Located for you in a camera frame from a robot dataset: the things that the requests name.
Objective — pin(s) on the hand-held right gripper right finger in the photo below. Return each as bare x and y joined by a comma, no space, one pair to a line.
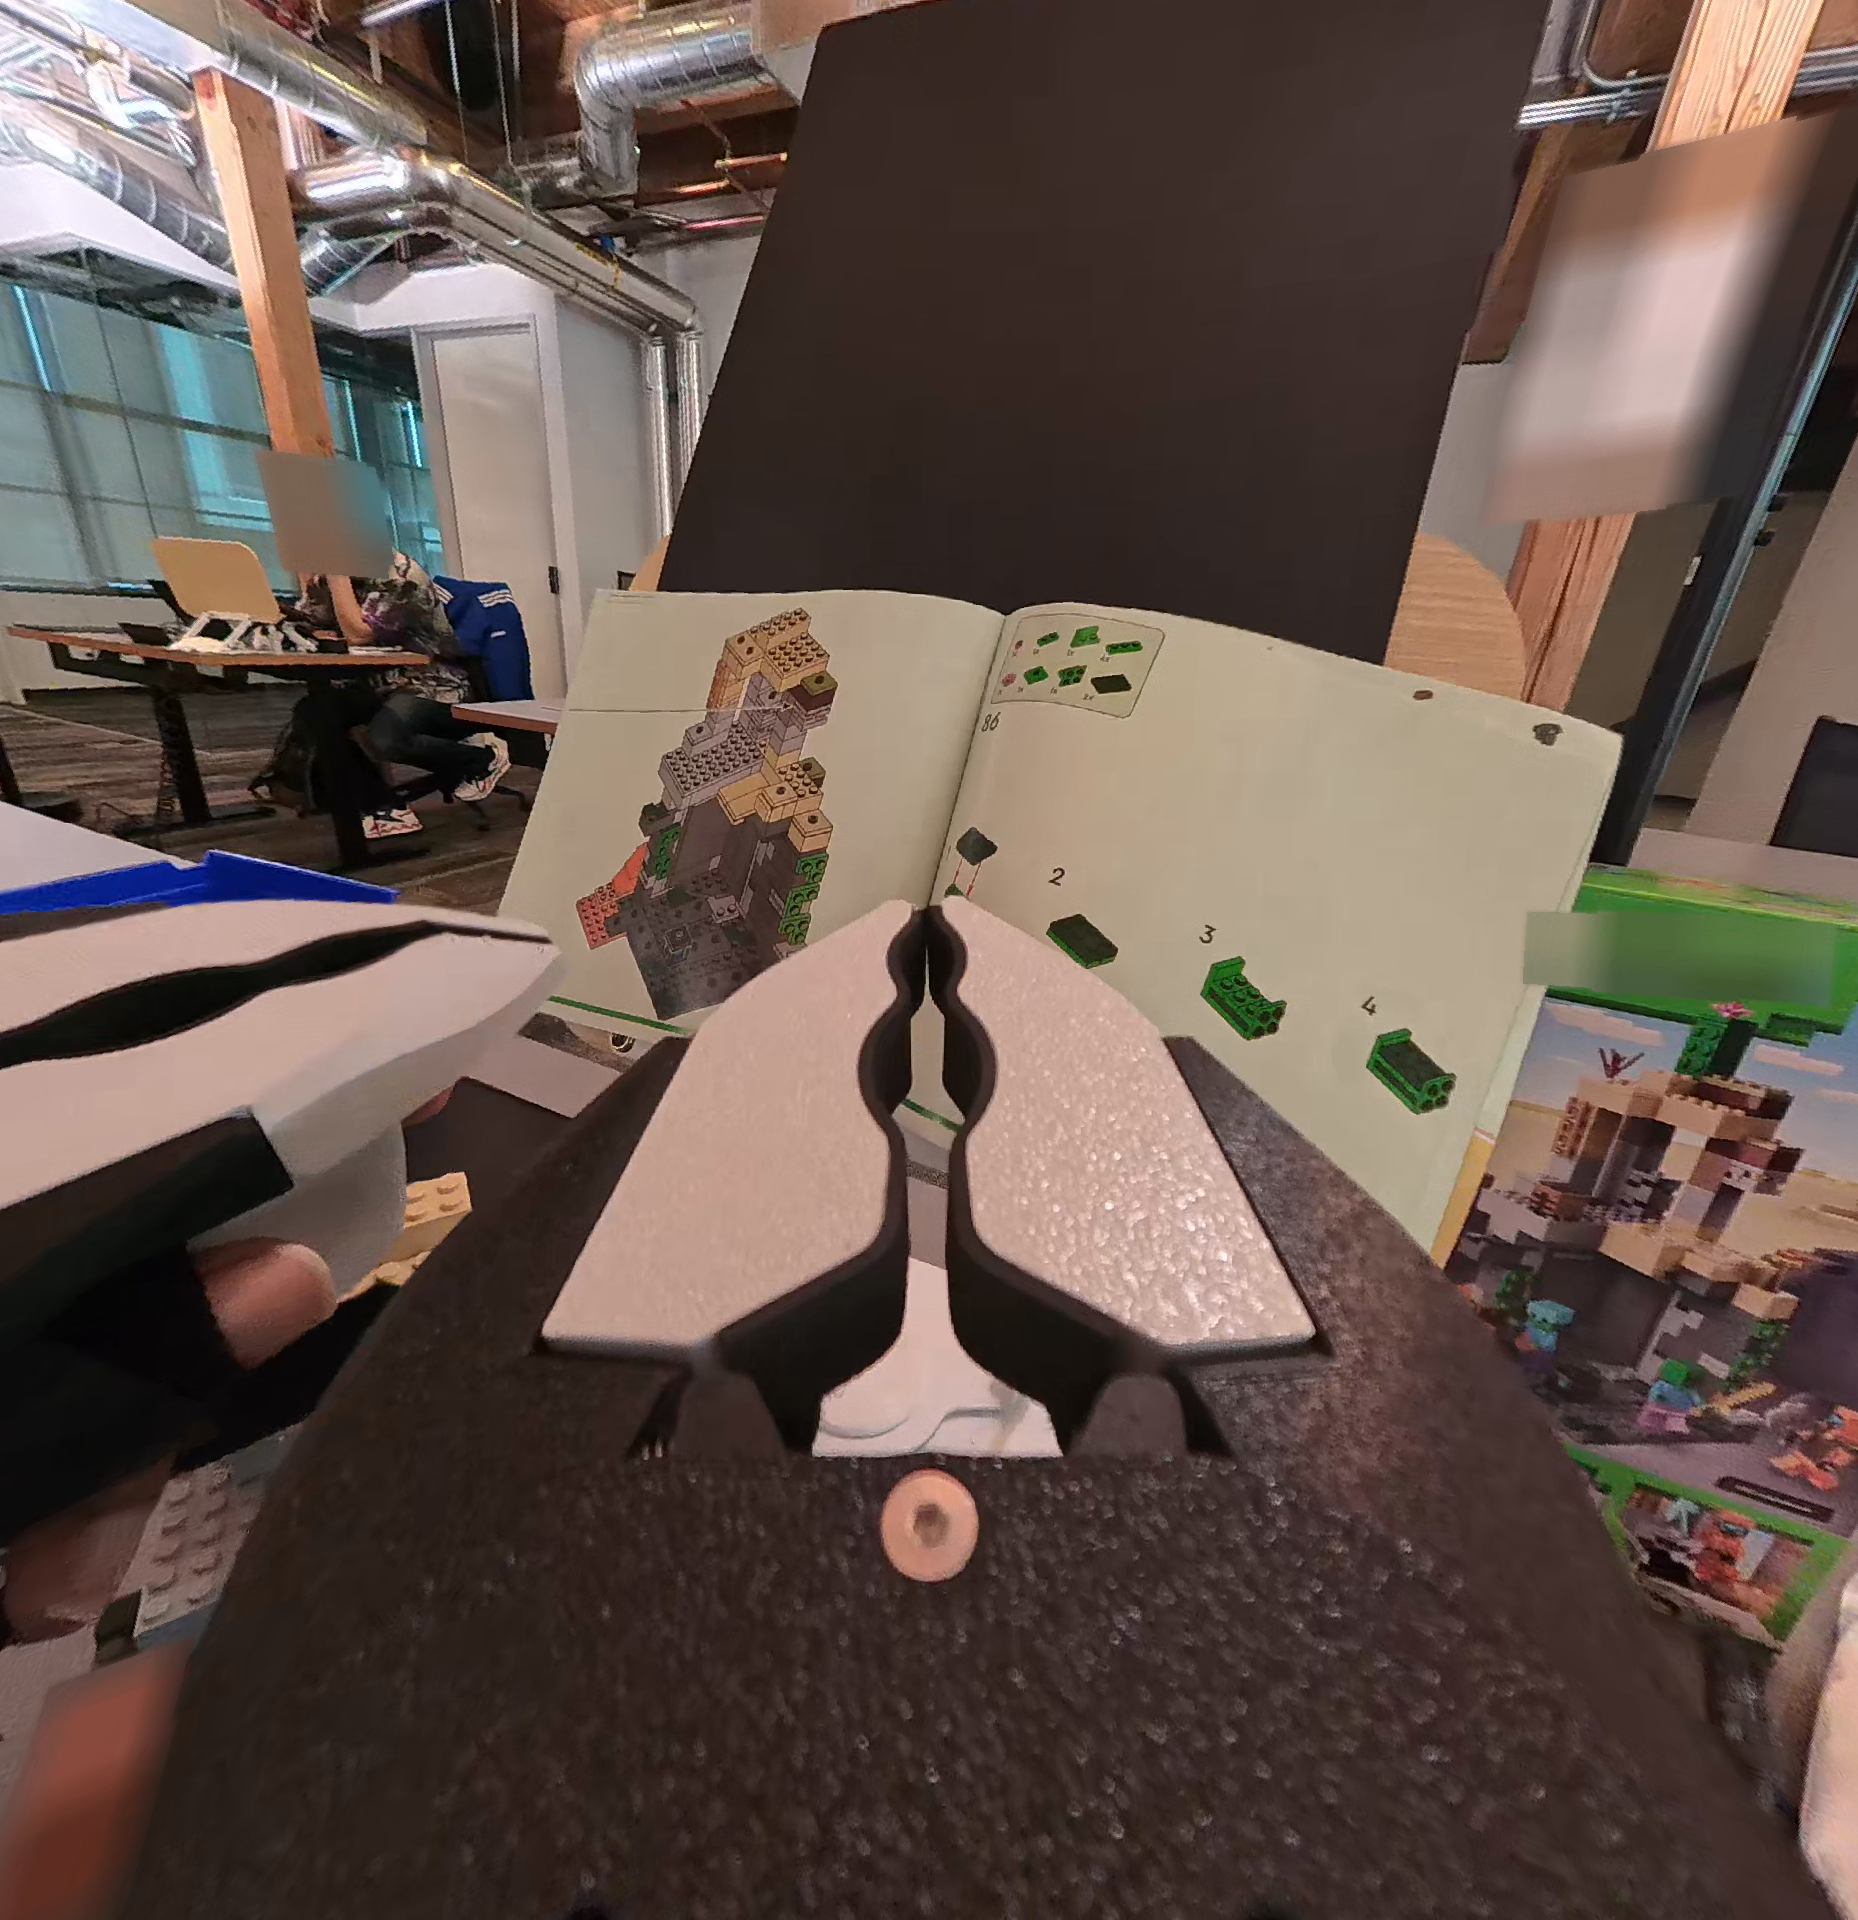
1141,1187

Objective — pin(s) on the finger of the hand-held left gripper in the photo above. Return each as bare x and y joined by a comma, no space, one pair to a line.
120,945
195,1081

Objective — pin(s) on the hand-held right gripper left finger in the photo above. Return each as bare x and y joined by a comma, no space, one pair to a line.
719,1187

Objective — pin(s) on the toy brick castle model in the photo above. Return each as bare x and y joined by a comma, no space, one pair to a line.
419,1215

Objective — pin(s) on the brick building instruction booklet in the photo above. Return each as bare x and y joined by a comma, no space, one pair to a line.
1244,826

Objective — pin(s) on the grey adjacent desk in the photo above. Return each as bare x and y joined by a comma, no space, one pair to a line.
30,849

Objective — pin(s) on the person's left hand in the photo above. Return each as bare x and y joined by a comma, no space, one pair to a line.
269,1298

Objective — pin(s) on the blue plastic storage bin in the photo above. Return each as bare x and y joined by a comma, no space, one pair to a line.
195,880

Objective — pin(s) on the wooden far table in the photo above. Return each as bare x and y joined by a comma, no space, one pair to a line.
195,644

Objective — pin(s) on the wooden white book stand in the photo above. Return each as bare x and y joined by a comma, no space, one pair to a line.
218,578
1455,632

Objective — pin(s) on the green toy brick set box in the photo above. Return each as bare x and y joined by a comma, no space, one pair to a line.
1665,1276

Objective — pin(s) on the wooden post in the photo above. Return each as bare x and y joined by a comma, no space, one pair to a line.
269,270
1739,61

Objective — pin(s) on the silver ventilation duct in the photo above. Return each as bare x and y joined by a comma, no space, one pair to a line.
644,61

